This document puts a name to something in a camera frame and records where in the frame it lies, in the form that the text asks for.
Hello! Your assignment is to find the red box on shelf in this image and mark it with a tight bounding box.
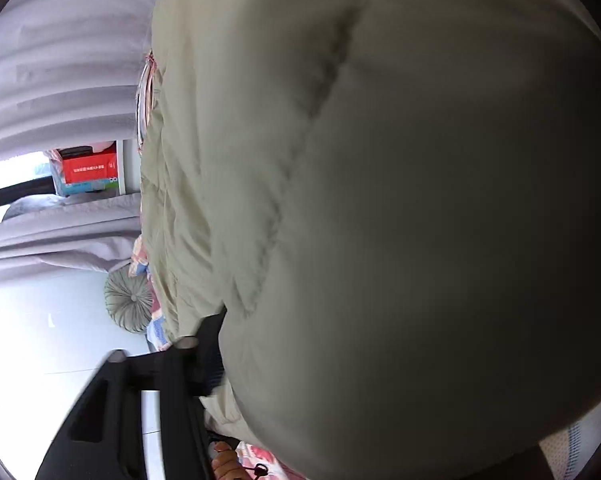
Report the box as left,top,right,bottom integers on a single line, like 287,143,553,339
63,145,118,184

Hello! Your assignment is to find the khaki puffer jacket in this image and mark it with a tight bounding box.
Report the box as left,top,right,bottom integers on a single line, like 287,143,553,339
141,0,601,479

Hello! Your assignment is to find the round green pleated cushion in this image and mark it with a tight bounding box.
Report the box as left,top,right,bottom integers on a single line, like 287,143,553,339
103,266,153,334

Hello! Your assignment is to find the grey curtain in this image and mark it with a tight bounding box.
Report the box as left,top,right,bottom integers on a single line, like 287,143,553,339
0,0,156,283

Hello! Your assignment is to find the red blue patterned bedspread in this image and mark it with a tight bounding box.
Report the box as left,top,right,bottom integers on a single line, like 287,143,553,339
129,54,300,479

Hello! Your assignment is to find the person's hand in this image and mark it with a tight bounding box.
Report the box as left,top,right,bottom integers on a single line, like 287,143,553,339
212,442,250,480

